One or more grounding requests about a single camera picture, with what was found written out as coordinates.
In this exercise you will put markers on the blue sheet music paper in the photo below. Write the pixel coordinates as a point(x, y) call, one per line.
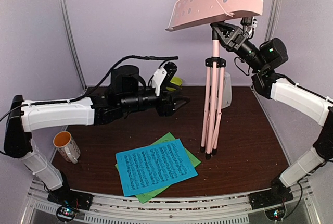
point(155, 166)

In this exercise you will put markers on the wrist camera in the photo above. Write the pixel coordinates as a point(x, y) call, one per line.
point(249, 25)
point(162, 77)

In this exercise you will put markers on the aluminium front rail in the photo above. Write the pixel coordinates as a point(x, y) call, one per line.
point(230, 208)

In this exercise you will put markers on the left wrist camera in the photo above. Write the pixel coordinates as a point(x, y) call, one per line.
point(162, 77)

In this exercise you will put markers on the white patterned mug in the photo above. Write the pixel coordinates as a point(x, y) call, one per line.
point(67, 147)

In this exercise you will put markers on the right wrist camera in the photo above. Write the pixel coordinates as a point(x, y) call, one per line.
point(249, 25)

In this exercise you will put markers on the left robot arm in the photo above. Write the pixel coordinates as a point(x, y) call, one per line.
point(27, 116)

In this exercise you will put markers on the pink music stand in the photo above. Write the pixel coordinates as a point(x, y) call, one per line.
point(192, 13)

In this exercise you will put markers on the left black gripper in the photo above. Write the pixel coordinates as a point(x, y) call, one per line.
point(174, 97)

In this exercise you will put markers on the white metronome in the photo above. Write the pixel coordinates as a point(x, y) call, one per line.
point(227, 91)

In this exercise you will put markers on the green plastic bowl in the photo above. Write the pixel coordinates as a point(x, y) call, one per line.
point(176, 84)

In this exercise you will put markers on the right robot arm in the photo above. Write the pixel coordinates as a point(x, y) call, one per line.
point(296, 100)

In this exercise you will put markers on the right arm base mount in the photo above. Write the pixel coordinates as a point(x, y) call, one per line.
point(270, 199)

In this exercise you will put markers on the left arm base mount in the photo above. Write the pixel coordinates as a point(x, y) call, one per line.
point(70, 203)

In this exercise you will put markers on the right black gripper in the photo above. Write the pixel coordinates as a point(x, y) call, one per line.
point(234, 42)

